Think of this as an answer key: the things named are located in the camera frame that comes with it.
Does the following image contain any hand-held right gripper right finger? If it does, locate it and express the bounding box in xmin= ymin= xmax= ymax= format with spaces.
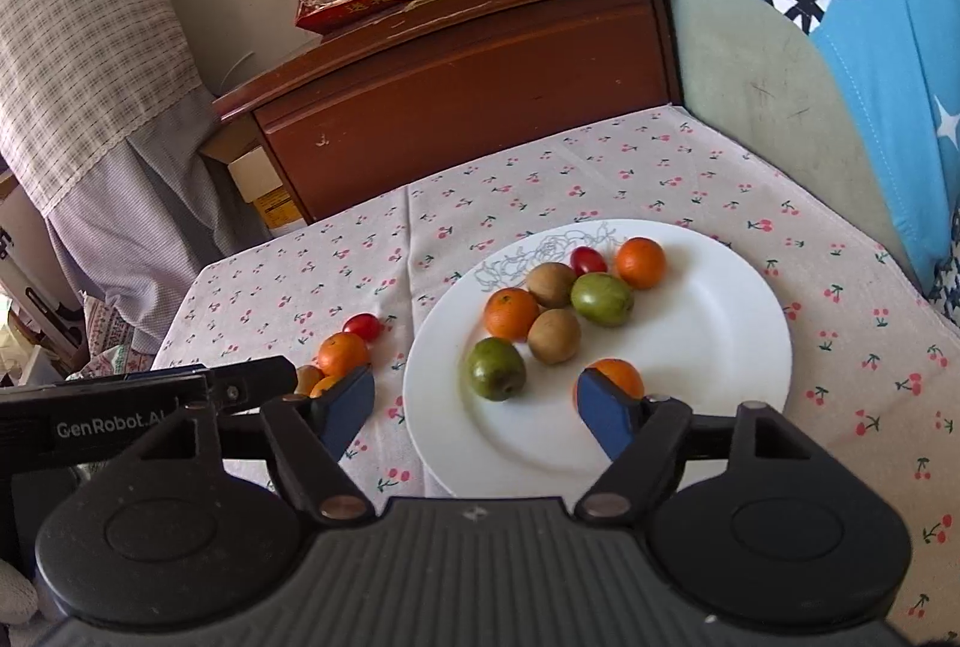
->
xmin=574 ymin=368 xmax=818 ymax=524

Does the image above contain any beige checked cloth cover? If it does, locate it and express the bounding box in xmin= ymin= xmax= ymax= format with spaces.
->
xmin=0 ymin=0 xmax=205 ymax=217

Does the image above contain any blue printed blanket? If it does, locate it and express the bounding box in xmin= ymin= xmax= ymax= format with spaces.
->
xmin=577 ymin=0 xmax=960 ymax=299

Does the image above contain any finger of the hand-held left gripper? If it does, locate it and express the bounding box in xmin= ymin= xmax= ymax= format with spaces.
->
xmin=206 ymin=357 xmax=299 ymax=414

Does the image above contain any green round fruit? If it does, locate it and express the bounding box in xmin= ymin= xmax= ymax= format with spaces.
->
xmin=469 ymin=337 xmax=527 ymax=401
xmin=571 ymin=272 xmax=635 ymax=327

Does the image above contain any brown wooden nightstand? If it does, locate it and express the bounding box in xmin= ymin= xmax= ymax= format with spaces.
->
xmin=212 ymin=0 xmax=683 ymax=224

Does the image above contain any white floral-edged plate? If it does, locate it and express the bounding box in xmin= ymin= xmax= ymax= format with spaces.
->
xmin=403 ymin=218 xmax=794 ymax=499

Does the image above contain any green sofa cushion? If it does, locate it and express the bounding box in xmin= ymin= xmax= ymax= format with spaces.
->
xmin=667 ymin=0 xmax=932 ymax=303

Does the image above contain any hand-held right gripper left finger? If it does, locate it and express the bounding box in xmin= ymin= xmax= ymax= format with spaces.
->
xmin=139 ymin=366 xmax=376 ymax=524

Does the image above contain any cherry print tablecloth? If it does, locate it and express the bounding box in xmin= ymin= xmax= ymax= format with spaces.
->
xmin=150 ymin=106 xmax=960 ymax=647

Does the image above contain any cardboard box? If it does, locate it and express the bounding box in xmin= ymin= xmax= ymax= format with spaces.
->
xmin=199 ymin=122 xmax=310 ymax=236

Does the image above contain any patterned woven cloth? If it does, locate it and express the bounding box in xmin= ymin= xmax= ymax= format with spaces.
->
xmin=79 ymin=298 xmax=160 ymax=380

